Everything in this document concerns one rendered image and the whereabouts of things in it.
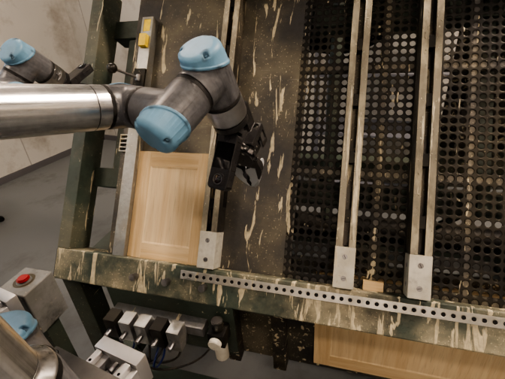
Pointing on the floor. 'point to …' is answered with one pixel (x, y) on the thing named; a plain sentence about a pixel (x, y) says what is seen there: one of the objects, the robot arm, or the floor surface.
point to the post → (59, 337)
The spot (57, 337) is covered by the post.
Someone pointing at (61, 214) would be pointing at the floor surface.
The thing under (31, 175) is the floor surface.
